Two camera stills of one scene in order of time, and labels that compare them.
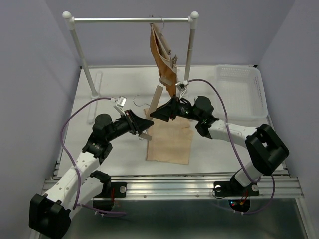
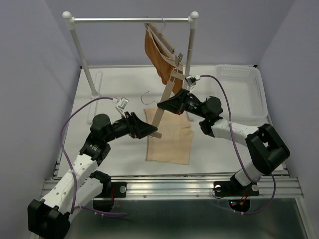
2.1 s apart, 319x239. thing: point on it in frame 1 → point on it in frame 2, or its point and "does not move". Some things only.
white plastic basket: [241, 88] does not move
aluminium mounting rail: [204, 187] does not move
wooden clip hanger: [156, 97] → [176, 74]
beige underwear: [169, 141] does not move
